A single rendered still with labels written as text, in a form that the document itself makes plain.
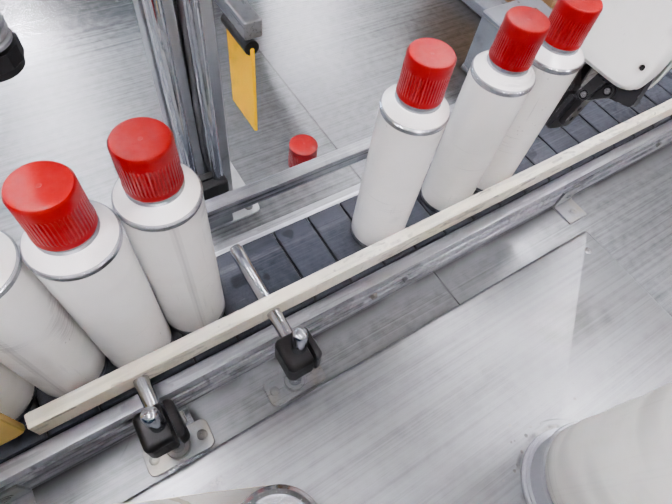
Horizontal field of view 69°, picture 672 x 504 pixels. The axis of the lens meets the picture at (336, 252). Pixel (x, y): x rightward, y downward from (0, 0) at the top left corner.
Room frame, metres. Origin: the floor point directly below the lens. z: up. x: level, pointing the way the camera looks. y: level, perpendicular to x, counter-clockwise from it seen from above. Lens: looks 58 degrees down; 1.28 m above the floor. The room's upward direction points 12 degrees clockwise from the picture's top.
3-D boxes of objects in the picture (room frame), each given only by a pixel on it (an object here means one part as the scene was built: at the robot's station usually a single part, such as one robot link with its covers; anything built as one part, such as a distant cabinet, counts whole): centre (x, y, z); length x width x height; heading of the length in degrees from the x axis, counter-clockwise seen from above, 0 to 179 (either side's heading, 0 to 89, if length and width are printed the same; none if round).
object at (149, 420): (0.07, 0.11, 0.89); 0.06 x 0.03 x 0.12; 42
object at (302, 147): (0.39, 0.06, 0.85); 0.03 x 0.03 x 0.03
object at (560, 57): (0.39, -0.14, 0.98); 0.05 x 0.05 x 0.20
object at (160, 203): (0.16, 0.11, 0.98); 0.05 x 0.05 x 0.20
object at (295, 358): (0.13, 0.01, 0.89); 0.03 x 0.03 x 0.12; 42
